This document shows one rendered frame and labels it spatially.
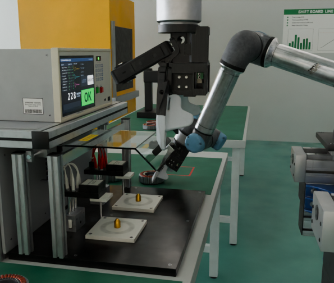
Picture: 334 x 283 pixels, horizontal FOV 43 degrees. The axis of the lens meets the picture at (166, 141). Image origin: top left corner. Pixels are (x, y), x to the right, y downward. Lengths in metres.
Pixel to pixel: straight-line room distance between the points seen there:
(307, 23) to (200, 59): 5.85
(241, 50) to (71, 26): 3.71
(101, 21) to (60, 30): 0.50
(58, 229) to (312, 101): 5.69
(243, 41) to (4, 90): 0.80
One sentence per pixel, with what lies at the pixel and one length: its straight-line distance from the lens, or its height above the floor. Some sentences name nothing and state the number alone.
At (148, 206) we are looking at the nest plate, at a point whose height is 0.78.
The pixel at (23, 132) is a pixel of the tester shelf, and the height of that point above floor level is 1.11.
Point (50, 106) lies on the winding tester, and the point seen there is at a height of 1.16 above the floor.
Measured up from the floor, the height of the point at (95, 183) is 0.92.
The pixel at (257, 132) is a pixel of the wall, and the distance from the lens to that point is 6.61.
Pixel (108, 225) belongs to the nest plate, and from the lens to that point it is 1.36.
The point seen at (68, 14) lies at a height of 1.72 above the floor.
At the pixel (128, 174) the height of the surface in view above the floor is 0.88.
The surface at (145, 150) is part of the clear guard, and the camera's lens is 1.15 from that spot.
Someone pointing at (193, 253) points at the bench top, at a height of 0.75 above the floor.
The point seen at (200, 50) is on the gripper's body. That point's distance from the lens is 0.72.
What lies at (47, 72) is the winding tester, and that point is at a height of 1.25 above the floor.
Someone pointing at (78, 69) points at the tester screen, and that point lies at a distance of 1.34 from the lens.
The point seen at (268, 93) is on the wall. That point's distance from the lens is 6.53.
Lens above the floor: 1.31
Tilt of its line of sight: 12 degrees down
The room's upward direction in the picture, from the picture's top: straight up
